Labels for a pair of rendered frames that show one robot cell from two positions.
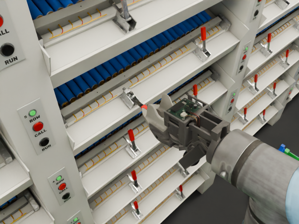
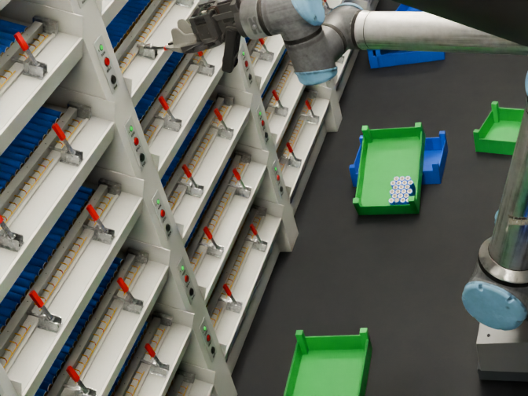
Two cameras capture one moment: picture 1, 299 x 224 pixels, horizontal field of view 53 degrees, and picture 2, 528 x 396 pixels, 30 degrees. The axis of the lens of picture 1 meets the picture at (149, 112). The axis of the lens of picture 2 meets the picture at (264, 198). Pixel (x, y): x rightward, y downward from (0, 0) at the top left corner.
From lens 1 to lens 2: 1.73 m
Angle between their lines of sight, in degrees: 21
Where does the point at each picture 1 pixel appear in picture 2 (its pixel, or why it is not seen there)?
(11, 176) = (98, 125)
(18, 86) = (89, 23)
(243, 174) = (264, 13)
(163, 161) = (210, 160)
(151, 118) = (180, 43)
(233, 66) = not seen: hidden behind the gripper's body
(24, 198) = (103, 185)
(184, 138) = (214, 28)
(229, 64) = not seen: hidden behind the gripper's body
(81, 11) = not seen: outside the picture
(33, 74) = (93, 12)
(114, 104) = (137, 61)
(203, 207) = (303, 262)
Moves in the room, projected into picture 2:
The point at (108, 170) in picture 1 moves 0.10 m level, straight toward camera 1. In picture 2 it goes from (161, 148) to (187, 159)
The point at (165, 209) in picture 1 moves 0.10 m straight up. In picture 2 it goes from (250, 268) to (242, 241)
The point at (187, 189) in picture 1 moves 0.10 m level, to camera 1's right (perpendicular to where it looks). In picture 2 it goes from (264, 236) to (291, 221)
